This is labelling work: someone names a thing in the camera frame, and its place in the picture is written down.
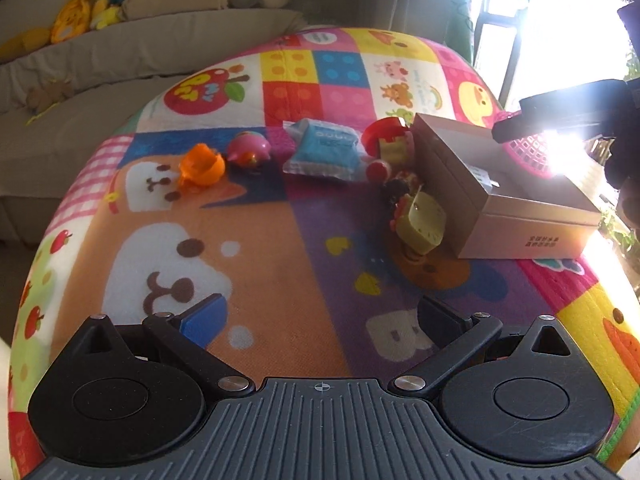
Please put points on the beige cardboard box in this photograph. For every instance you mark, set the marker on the beige cardboard box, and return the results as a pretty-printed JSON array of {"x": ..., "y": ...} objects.
[{"x": 500, "y": 195}]

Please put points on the yellow duck plush bag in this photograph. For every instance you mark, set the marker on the yellow duck plush bag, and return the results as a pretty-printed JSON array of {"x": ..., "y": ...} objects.
[{"x": 72, "y": 20}]

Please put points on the pink plastic basket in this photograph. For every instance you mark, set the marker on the pink plastic basket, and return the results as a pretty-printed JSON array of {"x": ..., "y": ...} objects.
[{"x": 535, "y": 155}]

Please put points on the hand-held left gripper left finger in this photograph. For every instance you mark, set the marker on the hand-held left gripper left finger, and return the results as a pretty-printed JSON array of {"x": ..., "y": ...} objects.
[{"x": 207, "y": 317}]

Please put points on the white item in box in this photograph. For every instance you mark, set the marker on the white item in box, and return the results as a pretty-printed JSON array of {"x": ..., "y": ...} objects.
[{"x": 485, "y": 176}]

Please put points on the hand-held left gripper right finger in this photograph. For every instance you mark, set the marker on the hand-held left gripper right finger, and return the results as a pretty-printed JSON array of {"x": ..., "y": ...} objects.
[{"x": 434, "y": 316}]

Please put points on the green potted plant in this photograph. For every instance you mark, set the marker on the green potted plant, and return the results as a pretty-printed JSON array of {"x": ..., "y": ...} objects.
[{"x": 620, "y": 227}]

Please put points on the green plastic toy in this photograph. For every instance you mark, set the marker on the green plastic toy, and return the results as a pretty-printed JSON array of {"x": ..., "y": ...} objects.
[{"x": 422, "y": 222}]

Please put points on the small red ball toy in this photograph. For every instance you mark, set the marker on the small red ball toy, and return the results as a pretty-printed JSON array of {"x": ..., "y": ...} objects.
[{"x": 377, "y": 170}]

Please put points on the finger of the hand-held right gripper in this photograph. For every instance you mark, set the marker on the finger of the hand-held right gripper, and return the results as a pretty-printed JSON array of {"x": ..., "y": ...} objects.
[{"x": 530, "y": 129}]

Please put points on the colourful cartoon play mat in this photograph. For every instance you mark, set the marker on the colourful cartoon play mat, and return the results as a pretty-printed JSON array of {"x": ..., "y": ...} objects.
[{"x": 300, "y": 240}]

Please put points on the brown plush toy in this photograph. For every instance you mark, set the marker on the brown plush toy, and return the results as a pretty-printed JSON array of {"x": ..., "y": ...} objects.
[{"x": 47, "y": 95}]

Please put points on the small dark toy figure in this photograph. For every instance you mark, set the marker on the small dark toy figure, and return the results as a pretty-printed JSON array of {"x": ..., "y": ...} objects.
[{"x": 402, "y": 185}]

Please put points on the orange plastic toy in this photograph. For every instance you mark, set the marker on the orange plastic toy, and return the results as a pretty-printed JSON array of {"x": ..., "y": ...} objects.
[{"x": 200, "y": 165}]

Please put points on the blue white tissue pack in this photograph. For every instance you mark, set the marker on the blue white tissue pack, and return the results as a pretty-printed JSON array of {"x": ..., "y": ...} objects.
[{"x": 325, "y": 147}]

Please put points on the beige sofa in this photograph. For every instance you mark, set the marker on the beige sofa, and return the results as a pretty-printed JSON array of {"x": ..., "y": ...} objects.
[{"x": 75, "y": 125}]

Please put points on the yellow duck plush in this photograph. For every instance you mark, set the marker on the yellow duck plush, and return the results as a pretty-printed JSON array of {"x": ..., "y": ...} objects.
[{"x": 102, "y": 10}]

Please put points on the person's right hand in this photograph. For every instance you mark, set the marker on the person's right hand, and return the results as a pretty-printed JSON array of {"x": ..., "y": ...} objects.
[{"x": 622, "y": 165}]

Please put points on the pink round toy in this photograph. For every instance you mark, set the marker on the pink round toy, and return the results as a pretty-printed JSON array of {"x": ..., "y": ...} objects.
[{"x": 249, "y": 149}]

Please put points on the yellow pillow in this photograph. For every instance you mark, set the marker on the yellow pillow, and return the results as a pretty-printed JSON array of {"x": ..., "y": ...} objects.
[{"x": 22, "y": 42}]

